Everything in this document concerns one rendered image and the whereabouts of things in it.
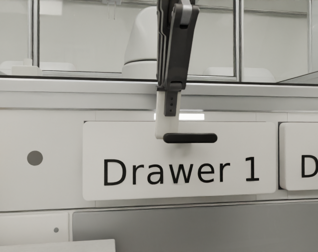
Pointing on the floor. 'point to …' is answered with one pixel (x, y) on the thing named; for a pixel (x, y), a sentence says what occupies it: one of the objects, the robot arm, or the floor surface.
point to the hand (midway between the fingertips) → (167, 113)
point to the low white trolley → (62, 247)
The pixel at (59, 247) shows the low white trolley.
